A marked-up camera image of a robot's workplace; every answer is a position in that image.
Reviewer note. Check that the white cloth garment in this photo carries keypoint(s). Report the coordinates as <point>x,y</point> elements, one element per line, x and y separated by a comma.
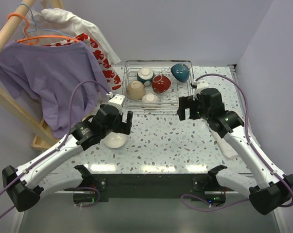
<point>62,22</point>

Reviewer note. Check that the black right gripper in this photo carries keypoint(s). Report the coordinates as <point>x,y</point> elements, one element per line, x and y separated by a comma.
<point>184,102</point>

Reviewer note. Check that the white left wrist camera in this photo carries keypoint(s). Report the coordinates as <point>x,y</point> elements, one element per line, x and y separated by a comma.
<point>117,101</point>

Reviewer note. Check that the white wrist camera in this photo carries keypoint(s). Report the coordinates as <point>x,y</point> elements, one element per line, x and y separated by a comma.
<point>198,86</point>
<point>117,101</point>

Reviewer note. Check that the small white bowl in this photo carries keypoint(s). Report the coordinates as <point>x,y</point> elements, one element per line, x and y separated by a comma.
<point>150,101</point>

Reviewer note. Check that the wooden clothes rack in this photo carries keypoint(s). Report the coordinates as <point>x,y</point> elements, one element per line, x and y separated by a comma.
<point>14,80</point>

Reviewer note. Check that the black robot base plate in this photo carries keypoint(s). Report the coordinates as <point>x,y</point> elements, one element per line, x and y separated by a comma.
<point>102,187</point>

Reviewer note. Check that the folded white towel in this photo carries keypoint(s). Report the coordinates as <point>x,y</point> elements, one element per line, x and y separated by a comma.
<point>227,151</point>

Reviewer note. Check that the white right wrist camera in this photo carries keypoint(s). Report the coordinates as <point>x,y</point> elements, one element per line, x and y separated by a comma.
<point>198,86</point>

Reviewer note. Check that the purple t-shirt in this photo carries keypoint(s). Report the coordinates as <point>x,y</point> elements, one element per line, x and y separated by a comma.
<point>61,110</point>

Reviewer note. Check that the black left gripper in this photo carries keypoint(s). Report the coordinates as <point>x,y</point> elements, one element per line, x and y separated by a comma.
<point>123,122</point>

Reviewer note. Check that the beige ceramic bowl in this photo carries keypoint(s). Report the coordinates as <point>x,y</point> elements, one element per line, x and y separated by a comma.
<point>135,90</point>

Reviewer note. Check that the pale white bowl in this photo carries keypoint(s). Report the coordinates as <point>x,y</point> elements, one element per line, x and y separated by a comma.
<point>115,140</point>

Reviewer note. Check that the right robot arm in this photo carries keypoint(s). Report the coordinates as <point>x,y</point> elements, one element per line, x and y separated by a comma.
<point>270,187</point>

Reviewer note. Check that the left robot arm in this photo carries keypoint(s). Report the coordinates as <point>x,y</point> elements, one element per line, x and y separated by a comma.
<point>22,183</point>

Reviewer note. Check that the blue wire hanger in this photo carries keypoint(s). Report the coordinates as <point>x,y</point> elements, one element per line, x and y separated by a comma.
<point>37,26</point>

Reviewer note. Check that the red floral white cloth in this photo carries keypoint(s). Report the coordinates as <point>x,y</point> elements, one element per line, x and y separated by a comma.
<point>100,55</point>

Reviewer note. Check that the orange clothes hanger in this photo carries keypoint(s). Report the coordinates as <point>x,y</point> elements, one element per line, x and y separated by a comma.
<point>27,37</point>

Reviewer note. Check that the teal white patterned bowl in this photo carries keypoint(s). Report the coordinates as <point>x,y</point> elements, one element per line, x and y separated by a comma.
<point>145,75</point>

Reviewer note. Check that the dark teal glazed bowl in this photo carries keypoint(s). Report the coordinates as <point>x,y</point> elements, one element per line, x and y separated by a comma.
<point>181,72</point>

